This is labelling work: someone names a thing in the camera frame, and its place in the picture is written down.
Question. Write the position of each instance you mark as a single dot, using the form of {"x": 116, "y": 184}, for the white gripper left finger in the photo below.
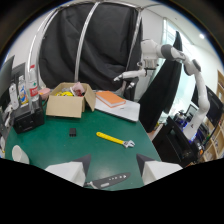
{"x": 70, "y": 170}

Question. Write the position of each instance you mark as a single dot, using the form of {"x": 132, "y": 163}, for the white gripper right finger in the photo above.
{"x": 156, "y": 169}

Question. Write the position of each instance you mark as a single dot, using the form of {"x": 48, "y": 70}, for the small black adapter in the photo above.
{"x": 72, "y": 132}

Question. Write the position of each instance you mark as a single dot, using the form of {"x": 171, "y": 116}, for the black kitchen knife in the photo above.
{"x": 108, "y": 181}

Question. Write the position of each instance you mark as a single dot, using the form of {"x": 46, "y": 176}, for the white cup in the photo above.
{"x": 20, "y": 154}

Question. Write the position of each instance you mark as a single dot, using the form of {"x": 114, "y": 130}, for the black box device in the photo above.
{"x": 28, "y": 117}

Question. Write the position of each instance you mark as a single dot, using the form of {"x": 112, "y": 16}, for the open cardboard box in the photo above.
{"x": 68, "y": 101}

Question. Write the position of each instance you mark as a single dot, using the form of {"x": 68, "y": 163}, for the silver laptop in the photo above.
{"x": 120, "y": 109}

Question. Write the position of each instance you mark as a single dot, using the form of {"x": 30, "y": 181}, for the yellow item in box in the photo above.
{"x": 64, "y": 93}

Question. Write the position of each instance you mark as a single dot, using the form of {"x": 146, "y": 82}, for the black draped cloth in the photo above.
{"x": 163, "y": 90}

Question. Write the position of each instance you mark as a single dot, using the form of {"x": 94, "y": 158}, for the pink bowl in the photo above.
{"x": 44, "y": 93}

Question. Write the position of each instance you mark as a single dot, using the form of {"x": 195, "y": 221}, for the orange book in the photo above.
{"x": 110, "y": 98}

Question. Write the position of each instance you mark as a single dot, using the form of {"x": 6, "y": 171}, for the pink packet in box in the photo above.
{"x": 78, "y": 88}

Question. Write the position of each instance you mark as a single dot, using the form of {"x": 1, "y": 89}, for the black monitor on desk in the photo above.
{"x": 213, "y": 106}

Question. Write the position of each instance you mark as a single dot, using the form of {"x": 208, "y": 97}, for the clear bottle red label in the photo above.
{"x": 33, "y": 87}

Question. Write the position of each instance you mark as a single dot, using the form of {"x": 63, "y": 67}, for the clear bottle blue yellow label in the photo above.
{"x": 22, "y": 91}

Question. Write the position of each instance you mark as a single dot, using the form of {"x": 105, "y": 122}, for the white bottle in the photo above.
{"x": 13, "y": 96}

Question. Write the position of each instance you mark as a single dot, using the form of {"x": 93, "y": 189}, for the black computer monitor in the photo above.
{"x": 6, "y": 80}

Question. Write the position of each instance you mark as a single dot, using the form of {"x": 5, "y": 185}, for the black backdrop cloth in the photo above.
{"x": 96, "y": 43}

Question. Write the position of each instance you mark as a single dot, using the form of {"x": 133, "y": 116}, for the metal backdrop frame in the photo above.
{"x": 80, "y": 36}

